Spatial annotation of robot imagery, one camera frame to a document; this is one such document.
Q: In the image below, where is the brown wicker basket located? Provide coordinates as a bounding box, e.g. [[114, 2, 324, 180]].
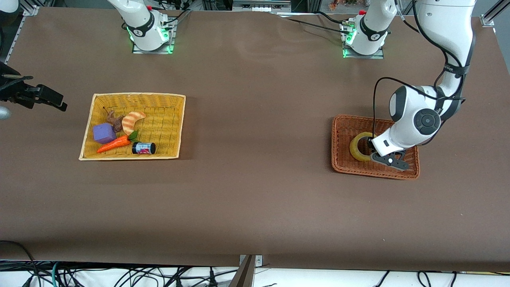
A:
[[331, 114, 421, 181]]

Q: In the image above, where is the orange toy carrot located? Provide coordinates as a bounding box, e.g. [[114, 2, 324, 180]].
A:
[[96, 130, 139, 154]]

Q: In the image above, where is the dark brown toy root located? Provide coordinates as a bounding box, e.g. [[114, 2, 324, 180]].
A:
[[103, 106, 124, 133]]

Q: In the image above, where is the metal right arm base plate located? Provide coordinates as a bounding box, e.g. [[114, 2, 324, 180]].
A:
[[131, 18, 176, 55]]

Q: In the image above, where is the grey metal bracket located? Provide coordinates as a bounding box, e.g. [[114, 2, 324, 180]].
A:
[[229, 254, 263, 287]]

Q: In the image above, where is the purple foam cube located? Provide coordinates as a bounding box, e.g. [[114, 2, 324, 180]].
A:
[[92, 123, 117, 144]]

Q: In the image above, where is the yellow clear tape roll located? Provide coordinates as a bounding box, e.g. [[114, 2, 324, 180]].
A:
[[349, 132, 377, 162]]

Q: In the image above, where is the black looped floor cable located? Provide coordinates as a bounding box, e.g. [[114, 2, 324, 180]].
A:
[[0, 240, 38, 287]]

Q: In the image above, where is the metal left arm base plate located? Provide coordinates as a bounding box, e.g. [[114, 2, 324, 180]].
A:
[[342, 20, 385, 59]]

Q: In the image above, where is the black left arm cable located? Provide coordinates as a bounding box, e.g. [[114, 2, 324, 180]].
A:
[[373, 0, 477, 138]]

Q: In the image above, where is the yellow wicker basket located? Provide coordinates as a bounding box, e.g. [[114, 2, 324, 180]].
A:
[[78, 92, 186, 161]]

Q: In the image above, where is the aluminium table rail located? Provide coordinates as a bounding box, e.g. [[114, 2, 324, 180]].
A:
[[8, 5, 40, 64], [480, 0, 510, 28]]

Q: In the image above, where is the black jar with colourful label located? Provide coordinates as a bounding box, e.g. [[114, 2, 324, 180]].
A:
[[131, 142, 157, 155]]

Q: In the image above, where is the striped orange toy croissant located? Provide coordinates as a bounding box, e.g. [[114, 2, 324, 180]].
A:
[[122, 111, 147, 136]]

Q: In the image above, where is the grey metal frame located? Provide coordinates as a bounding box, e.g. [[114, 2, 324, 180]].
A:
[[232, 0, 292, 12]]

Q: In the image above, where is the black table cable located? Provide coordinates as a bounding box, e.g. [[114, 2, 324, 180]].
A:
[[315, 11, 353, 25], [284, 17, 346, 34]]

